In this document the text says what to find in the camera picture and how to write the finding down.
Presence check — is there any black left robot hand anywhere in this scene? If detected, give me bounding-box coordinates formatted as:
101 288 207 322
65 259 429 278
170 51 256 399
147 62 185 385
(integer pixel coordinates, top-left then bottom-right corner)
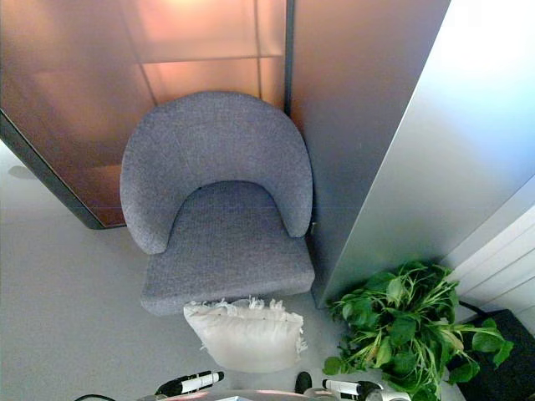
154 370 226 397

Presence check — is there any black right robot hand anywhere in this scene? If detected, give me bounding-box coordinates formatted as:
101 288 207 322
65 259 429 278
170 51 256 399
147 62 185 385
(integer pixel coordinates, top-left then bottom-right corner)
321 378 384 401

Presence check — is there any dark metal partition frame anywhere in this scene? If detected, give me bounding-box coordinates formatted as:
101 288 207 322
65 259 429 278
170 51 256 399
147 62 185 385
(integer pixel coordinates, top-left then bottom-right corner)
0 109 127 231
283 0 297 117

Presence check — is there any white fringed pillow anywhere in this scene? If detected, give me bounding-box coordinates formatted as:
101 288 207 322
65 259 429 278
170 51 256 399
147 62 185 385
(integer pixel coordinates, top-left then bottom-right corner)
182 296 308 374

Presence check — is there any black robot foot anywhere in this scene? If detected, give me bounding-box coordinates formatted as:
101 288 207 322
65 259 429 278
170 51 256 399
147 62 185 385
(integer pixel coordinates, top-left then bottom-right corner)
294 371 313 394

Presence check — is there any grey floor stand foot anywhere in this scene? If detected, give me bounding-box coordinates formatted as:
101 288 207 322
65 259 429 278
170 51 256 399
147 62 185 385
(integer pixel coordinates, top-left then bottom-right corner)
8 165 37 180

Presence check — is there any green leafy potted plant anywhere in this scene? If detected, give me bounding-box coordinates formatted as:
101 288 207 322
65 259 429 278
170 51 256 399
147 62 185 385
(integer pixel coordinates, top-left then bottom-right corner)
322 261 515 401

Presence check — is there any grey fabric tub armchair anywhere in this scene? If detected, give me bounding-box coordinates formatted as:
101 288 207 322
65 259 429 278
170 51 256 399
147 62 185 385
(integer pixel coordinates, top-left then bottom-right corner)
120 90 316 317

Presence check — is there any white slatted panel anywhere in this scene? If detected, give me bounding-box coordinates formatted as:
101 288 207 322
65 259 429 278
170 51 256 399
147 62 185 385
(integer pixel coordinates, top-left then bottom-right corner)
446 203 535 323

